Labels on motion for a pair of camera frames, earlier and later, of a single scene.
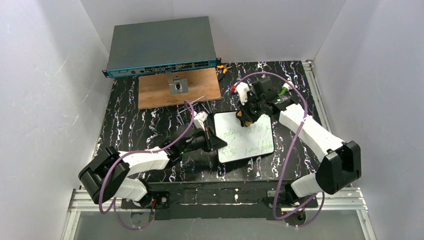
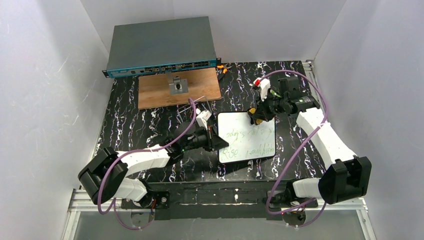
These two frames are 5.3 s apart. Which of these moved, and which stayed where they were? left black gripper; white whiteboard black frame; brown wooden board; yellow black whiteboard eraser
Moved: yellow black whiteboard eraser
Stayed: brown wooden board; left black gripper; white whiteboard black frame
